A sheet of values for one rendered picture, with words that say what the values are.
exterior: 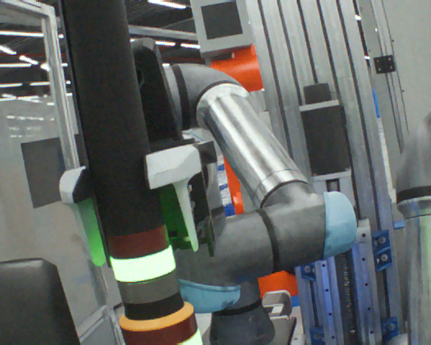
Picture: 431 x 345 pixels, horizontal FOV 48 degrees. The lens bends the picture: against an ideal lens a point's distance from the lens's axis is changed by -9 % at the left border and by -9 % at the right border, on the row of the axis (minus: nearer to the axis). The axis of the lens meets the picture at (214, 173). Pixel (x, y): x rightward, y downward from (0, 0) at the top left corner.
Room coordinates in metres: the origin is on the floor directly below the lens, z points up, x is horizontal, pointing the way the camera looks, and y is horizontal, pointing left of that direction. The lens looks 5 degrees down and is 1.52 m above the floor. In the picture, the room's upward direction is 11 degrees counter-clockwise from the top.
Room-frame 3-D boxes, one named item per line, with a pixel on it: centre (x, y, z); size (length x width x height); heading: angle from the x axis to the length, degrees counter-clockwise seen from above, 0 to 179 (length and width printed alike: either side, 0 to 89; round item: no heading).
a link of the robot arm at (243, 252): (0.56, 0.02, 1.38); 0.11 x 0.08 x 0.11; 101
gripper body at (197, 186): (0.40, 0.04, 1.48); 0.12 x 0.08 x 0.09; 177
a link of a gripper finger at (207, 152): (0.34, 0.02, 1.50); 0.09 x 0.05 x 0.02; 6
